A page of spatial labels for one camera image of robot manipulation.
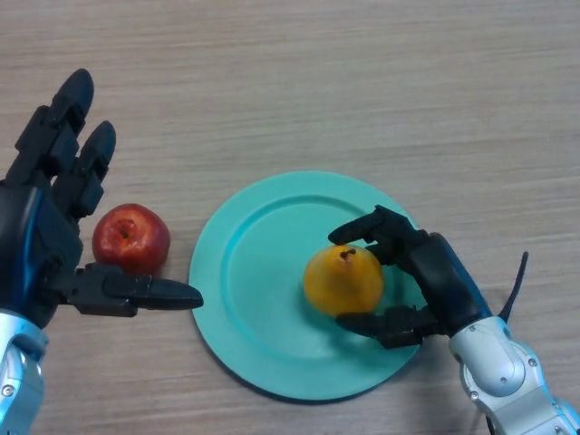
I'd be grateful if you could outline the red apple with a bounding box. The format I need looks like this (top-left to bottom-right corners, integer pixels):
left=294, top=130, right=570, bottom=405
left=92, top=203, right=171, bottom=276

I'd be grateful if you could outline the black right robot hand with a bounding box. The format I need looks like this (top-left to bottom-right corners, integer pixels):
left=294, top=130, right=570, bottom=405
left=327, top=204, right=494, bottom=350

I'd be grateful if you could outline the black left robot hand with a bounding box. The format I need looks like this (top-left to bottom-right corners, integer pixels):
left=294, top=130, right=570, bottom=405
left=0, top=68, right=204, bottom=330

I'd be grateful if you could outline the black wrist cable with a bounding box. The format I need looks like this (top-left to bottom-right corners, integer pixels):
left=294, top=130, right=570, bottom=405
left=500, top=251, right=530, bottom=324

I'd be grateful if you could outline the green round plate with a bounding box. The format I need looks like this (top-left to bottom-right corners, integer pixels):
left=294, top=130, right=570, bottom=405
left=188, top=169, right=430, bottom=403

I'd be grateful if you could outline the yellow pear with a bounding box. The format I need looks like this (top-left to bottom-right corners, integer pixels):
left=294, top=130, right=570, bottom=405
left=303, top=245, right=385, bottom=317

